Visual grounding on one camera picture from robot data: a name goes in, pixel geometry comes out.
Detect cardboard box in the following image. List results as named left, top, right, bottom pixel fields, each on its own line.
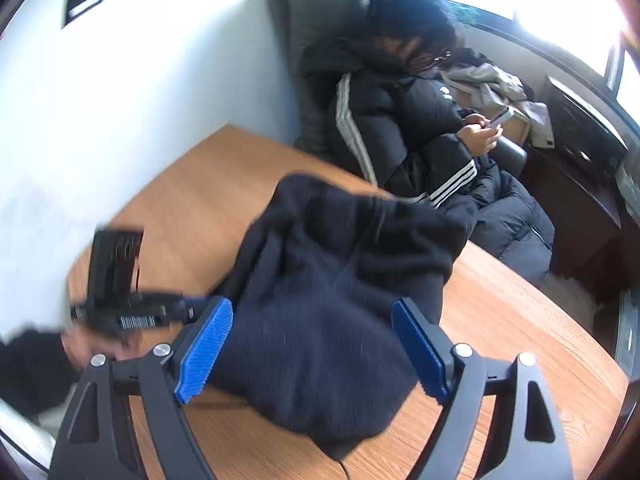
left=457, top=87, right=532, bottom=147

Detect grey plastic-wrapped object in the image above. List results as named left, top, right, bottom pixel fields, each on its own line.
left=616, top=157, right=640, bottom=204

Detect smartphone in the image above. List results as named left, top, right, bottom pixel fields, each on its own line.
left=487, top=107, right=515, bottom=129

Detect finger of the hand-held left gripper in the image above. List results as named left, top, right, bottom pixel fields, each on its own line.
left=167, top=296, right=215, bottom=326

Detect black box-shaped appliance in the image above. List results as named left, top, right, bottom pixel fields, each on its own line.
left=542, top=75, right=630, bottom=184

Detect dark padded office chair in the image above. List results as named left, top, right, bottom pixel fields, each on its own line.
left=267, top=0, right=529, bottom=173

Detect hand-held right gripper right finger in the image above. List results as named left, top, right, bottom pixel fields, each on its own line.
left=391, top=298, right=576, bottom=480

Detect person's left forearm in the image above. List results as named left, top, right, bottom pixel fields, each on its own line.
left=0, top=329, right=83, bottom=419

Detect pale crumpled cloth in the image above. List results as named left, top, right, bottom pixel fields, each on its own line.
left=441, top=61, right=552, bottom=149

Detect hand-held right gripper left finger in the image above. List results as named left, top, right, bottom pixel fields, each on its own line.
left=47, top=296, right=235, bottom=480

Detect person's left hand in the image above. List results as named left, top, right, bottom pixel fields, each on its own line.
left=61, top=331, right=146, bottom=369

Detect dark brown side desk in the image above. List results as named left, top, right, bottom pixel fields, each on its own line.
left=520, top=145, right=624, bottom=282

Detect black fleece garment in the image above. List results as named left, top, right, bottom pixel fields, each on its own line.
left=207, top=172, right=476, bottom=461

